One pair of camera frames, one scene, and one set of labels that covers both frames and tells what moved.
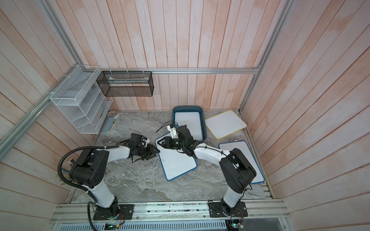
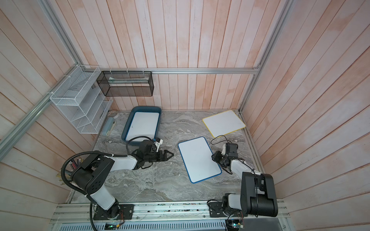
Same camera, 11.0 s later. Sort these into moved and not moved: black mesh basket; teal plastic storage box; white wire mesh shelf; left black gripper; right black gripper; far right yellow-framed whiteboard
Moved: teal plastic storage box; right black gripper; left black gripper
Not moved: white wire mesh shelf; far right yellow-framed whiteboard; black mesh basket
